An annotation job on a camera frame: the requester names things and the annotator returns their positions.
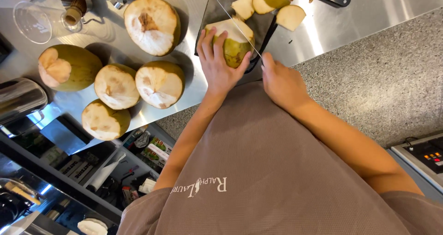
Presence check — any appliance with lit control panel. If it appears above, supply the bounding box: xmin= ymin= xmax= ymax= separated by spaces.
xmin=390 ymin=133 xmax=443 ymax=194

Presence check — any person's left hand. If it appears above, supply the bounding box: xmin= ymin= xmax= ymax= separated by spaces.
xmin=196 ymin=26 xmax=252 ymax=98

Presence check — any shiny steel shaker tin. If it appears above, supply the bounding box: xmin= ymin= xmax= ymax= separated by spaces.
xmin=0 ymin=77 xmax=49 ymax=127

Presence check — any person's brown shirt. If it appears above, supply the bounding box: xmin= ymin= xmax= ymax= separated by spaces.
xmin=117 ymin=81 xmax=443 ymax=235

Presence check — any dark grey cutting board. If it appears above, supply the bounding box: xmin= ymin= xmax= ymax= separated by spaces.
xmin=194 ymin=0 xmax=279 ymax=75

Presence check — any clear glass cup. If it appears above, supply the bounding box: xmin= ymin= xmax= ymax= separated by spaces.
xmin=13 ymin=0 xmax=82 ymax=45

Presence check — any person's right hand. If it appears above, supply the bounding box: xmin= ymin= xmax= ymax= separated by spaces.
xmin=261 ymin=52 xmax=313 ymax=113

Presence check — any white coconut husk slice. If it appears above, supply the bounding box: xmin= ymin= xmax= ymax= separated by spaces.
xmin=252 ymin=0 xmax=275 ymax=15
xmin=231 ymin=0 xmax=255 ymax=21
xmin=276 ymin=5 xmax=307 ymax=32

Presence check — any under-counter shelf with supplies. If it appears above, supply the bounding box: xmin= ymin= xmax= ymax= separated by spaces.
xmin=0 ymin=122 xmax=177 ymax=235

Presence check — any small half-peeled green coconut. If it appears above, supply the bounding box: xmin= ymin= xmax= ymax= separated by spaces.
xmin=204 ymin=17 xmax=255 ymax=69

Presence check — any large trimmed green coconut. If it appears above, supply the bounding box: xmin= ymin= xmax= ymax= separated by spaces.
xmin=123 ymin=0 xmax=181 ymax=57

